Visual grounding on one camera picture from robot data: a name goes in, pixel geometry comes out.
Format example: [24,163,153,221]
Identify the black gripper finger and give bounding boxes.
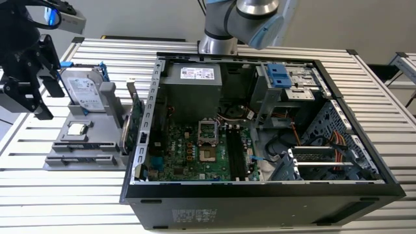
[39,34,65,98]
[0,47,55,120]

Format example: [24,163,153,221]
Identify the dark RAM stick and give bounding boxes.
[47,157,113,164]

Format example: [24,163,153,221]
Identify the hard disk in blue carrier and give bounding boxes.
[56,60,109,114]

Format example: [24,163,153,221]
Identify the silver CPU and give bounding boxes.
[67,123,87,135]

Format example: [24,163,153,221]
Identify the grey parts rack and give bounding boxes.
[44,81,131,171]

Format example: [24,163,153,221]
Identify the green graphics card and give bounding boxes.
[119,78,145,156]

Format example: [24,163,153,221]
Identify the grey power supply unit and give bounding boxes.
[160,62,224,122]

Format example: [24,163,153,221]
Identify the green motherboard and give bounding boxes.
[144,121,263,182]

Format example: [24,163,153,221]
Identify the metal socket cover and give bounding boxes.
[197,118,219,146]

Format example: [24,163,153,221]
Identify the round black cooling fan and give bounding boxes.
[217,103,253,121]

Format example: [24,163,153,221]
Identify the CPU socket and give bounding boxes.
[199,143,217,163]

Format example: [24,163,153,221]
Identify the blue plastic drive latch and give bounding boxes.
[265,62,289,88]

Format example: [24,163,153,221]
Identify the metal optical drive cage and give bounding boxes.
[249,62,329,127]

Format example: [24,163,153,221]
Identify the black open PC case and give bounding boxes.
[119,51,407,231]

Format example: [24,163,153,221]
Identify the metal disk bay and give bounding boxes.
[269,146,355,181]

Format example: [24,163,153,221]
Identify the metal slat side table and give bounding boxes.
[387,51,416,108]

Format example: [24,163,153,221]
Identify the black camera cable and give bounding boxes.
[25,0,63,30]

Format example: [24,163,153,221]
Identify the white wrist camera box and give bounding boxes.
[44,0,88,35]

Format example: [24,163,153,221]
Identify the blue data cable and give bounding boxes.
[248,155,284,163]

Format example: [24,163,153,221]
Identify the thin orange wire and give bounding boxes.
[289,121,301,147]

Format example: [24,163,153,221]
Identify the red yellow power wires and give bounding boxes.
[328,130,348,149]

